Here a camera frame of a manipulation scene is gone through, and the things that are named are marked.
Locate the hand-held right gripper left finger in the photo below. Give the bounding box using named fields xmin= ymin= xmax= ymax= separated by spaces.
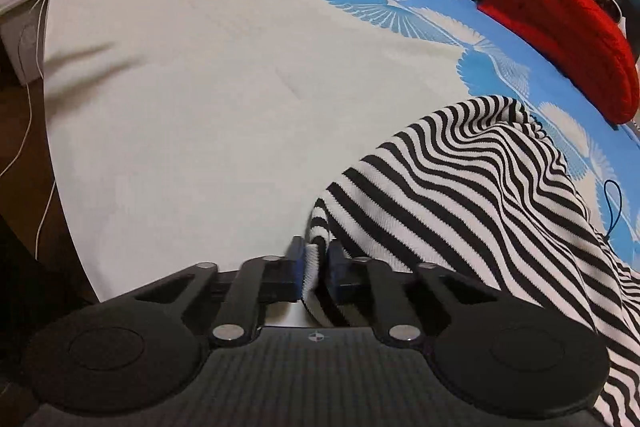
xmin=127 ymin=236 xmax=307 ymax=349

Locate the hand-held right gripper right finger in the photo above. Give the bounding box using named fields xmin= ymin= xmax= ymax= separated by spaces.
xmin=326 ymin=241 xmax=501 ymax=348

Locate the red folded blanket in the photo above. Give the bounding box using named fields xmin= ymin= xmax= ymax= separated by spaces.
xmin=477 ymin=0 xmax=640 ymax=126

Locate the white storage box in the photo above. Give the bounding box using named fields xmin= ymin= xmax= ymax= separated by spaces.
xmin=0 ymin=0 xmax=57 ymax=86

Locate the white cable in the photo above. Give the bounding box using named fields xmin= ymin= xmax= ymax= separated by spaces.
xmin=34 ymin=177 xmax=60 ymax=260
xmin=0 ymin=0 xmax=77 ymax=180

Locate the blue printed bed sheet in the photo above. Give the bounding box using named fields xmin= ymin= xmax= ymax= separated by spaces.
xmin=42 ymin=0 xmax=640 ymax=303

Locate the black cord loop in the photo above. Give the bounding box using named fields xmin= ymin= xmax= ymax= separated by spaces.
xmin=602 ymin=179 xmax=628 ymax=243

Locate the black white striped hoodie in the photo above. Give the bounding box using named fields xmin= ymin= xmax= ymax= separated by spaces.
xmin=302 ymin=94 xmax=640 ymax=427

